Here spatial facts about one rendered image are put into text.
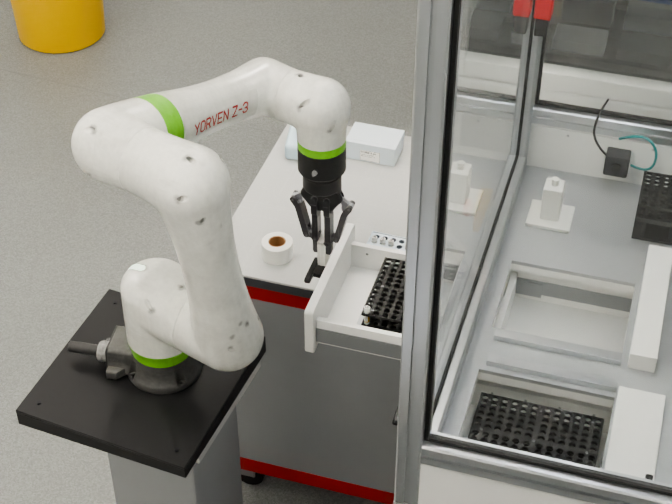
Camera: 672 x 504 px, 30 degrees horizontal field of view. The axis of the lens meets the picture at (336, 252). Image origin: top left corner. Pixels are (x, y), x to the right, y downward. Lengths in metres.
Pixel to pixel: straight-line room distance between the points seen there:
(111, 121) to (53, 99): 2.79
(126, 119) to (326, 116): 0.42
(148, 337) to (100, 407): 0.18
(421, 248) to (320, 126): 0.64
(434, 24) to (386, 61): 3.43
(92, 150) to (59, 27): 3.02
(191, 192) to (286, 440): 1.29
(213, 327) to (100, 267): 1.83
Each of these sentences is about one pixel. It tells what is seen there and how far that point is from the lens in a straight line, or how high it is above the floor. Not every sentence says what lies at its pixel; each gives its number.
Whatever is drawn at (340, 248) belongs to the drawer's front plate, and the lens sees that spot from 2.54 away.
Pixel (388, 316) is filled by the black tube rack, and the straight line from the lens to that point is 2.43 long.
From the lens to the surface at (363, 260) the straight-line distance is 2.62.
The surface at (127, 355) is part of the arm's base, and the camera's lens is 2.44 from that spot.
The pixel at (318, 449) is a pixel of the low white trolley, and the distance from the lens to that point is 3.08.
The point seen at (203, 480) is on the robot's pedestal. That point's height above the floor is 0.57.
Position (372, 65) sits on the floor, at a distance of 4.89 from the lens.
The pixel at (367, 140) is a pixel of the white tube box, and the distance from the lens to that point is 3.04.
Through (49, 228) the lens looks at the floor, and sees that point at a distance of 4.17.
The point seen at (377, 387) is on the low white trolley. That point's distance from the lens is 2.86.
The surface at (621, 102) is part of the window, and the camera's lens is 1.51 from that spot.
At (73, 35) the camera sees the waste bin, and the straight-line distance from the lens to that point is 5.03.
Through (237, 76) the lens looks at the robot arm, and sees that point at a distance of 2.28.
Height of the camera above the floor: 2.55
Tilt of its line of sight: 40 degrees down
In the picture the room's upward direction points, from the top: straight up
